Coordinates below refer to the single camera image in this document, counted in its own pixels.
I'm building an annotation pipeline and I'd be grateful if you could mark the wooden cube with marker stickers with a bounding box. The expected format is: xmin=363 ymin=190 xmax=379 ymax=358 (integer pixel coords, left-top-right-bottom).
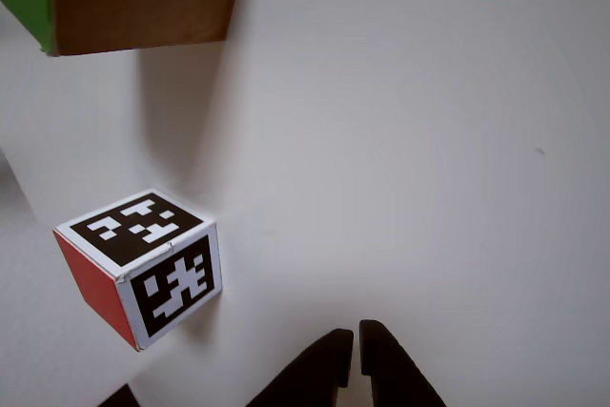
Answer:
xmin=51 ymin=188 xmax=223 ymax=353

